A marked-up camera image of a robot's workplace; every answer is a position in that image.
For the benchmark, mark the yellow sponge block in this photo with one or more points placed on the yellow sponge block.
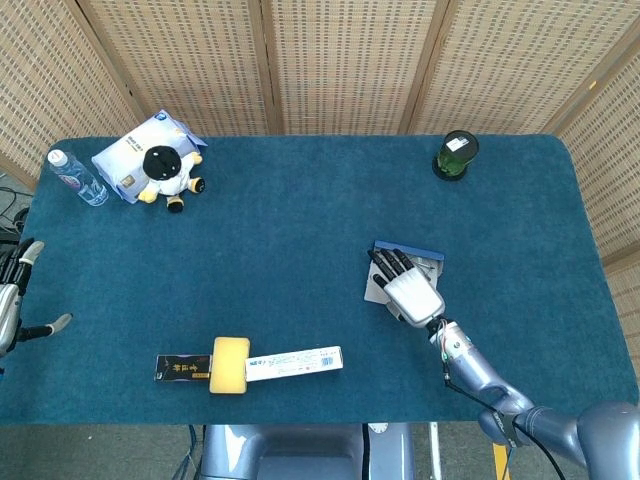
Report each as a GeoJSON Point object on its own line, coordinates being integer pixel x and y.
{"type": "Point", "coordinates": [229, 365]}

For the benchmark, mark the blue-grey robot torso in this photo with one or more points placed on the blue-grey robot torso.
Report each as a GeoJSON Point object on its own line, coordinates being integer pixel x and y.
{"type": "Point", "coordinates": [300, 455]}

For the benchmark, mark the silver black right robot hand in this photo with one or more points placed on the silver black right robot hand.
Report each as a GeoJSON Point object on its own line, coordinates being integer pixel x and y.
{"type": "Point", "coordinates": [415, 295]}

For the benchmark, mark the blue folding glasses case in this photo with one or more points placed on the blue folding glasses case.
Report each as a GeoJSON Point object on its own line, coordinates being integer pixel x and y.
{"type": "Point", "coordinates": [435, 256]}

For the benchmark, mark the clear plastic water bottle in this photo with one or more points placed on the clear plastic water bottle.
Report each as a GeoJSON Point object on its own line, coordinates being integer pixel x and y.
{"type": "Point", "coordinates": [80, 180]}

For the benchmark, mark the woven bamboo folding screen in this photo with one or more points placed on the woven bamboo folding screen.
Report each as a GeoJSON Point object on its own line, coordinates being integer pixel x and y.
{"type": "Point", "coordinates": [345, 60]}

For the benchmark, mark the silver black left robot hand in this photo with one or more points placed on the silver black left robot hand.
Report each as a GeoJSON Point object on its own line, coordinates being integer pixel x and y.
{"type": "Point", "coordinates": [10, 300]}

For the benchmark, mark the white toothpaste box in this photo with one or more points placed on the white toothpaste box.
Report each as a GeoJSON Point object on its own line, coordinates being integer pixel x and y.
{"type": "Point", "coordinates": [300, 362]}

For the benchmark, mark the thin metal frame eyeglasses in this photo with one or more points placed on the thin metal frame eyeglasses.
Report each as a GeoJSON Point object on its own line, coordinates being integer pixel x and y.
{"type": "Point", "coordinates": [427, 270]}

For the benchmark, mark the lavender tissue pack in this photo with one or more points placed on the lavender tissue pack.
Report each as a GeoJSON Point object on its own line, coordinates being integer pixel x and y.
{"type": "Point", "coordinates": [122, 155]}

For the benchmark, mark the green canister with black lid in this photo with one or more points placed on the green canister with black lid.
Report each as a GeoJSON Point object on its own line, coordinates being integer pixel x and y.
{"type": "Point", "coordinates": [455, 155]}

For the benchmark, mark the black box with gold lettering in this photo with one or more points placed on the black box with gold lettering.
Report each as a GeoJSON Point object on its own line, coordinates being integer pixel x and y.
{"type": "Point", "coordinates": [180, 367]}

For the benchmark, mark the teal carpet table cover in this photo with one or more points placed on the teal carpet table cover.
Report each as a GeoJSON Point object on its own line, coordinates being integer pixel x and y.
{"type": "Point", "coordinates": [280, 240]}

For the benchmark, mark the black head plush doll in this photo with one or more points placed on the black head plush doll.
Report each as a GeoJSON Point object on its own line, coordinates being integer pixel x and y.
{"type": "Point", "coordinates": [162, 165]}

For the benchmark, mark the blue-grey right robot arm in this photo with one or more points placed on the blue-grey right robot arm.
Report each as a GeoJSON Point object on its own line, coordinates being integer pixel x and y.
{"type": "Point", "coordinates": [480, 370]}

